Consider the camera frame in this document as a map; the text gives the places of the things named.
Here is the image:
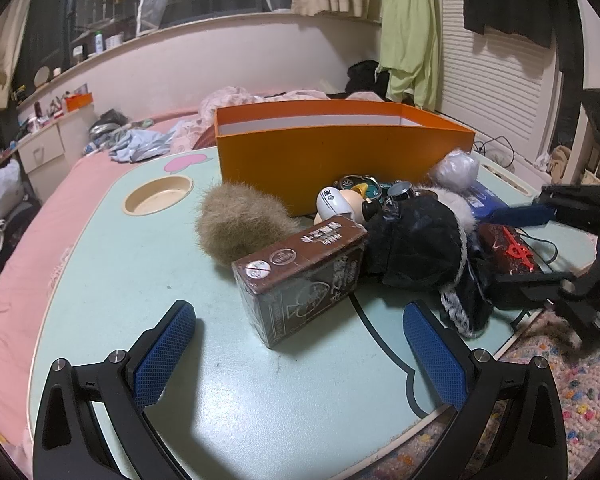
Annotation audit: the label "beige crumpled cloth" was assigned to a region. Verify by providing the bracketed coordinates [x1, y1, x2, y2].
[552, 145, 587, 182]

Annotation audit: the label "large orange cardboard box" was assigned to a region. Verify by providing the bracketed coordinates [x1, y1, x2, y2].
[214, 100, 476, 217]

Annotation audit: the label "silver metal cap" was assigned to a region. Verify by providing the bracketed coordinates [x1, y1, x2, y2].
[386, 181, 416, 203]

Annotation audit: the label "light blue cloth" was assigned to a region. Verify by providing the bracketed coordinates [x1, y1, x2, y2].
[109, 129, 178, 163]

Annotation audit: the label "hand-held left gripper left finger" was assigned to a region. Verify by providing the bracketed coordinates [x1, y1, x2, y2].
[32, 299, 198, 480]

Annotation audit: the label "white bag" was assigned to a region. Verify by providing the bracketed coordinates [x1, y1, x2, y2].
[0, 160, 23, 211]

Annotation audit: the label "black hanging garment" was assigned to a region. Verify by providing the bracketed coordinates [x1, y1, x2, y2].
[462, 0, 566, 48]

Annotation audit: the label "pale green desktop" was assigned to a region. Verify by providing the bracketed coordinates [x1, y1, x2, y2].
[27, 147, 598, 480]

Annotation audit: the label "dark patterned cloth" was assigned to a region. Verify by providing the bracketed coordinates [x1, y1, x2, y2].
[89, 109, 131, 138]

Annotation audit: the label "black clothes pile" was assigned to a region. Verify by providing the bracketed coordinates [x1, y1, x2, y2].
[345, 60, 391, 98]

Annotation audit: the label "white bedside cabinet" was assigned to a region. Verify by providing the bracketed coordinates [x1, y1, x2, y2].
[17, 105, 98, 173]

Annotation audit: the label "pink floral duvet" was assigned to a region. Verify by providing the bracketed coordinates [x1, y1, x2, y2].
[172, 86, 331, 153]

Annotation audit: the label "thin black cable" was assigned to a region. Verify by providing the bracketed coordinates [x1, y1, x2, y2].
[510, 232, 563, 331]

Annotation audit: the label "black charger cables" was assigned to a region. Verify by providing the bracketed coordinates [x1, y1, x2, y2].
[472, 135, 516, 161]

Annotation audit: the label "blue flat box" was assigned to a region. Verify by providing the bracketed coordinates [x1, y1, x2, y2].
[467, 182, 511, 221]

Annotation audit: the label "brown fur ball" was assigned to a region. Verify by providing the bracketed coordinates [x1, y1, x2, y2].
[195, 184, 303, 263]

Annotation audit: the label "white fluffy ball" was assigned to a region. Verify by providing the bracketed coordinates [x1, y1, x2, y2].
[428, 150, 481, 192]

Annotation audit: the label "red plastic charm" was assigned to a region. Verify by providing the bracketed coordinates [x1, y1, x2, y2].
[492, 226, 537, 275]

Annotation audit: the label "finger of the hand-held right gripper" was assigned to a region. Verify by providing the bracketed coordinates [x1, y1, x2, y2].
[489, 186, 600, 232]
[489, 271, 577, 312]

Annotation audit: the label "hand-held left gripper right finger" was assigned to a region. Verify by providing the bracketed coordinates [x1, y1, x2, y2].
[401, 300, 568, 480]

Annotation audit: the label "dark brown case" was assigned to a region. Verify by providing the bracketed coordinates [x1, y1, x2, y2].
[476, 222, 538, 276]

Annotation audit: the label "black cloth with lace trim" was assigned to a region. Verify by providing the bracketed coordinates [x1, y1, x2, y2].
[365, 187, 496, 338]

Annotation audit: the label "small orange box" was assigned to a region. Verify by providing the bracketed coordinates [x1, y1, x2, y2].
[64, 92, 93, 113]

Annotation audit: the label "multicoloured knitted rug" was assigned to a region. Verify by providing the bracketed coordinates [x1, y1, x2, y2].
[360, 310, 600, 480]

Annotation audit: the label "white toy figure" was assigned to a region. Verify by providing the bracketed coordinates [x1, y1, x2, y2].
[312, 182, 381, 226]

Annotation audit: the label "brown printed card box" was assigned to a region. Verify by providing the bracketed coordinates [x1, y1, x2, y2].
[231, 217, 369, 350]

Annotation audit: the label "light green hanging cloth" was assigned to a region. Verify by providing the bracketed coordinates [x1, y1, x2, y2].
[378, 0, 442, 112]

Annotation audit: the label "white slatted wall panel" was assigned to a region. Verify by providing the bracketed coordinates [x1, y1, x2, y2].
[432, 0, 563, 146]

